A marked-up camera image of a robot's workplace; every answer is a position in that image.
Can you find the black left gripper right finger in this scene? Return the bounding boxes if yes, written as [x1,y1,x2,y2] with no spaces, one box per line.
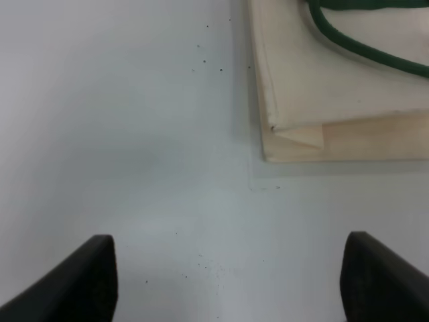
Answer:
[340,231,428,321]

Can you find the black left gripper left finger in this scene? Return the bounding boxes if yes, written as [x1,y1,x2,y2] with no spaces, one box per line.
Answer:
[1,235,118,321]

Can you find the white linen bag green handles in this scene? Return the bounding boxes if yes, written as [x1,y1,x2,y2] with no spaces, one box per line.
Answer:
[249,1,428,162]

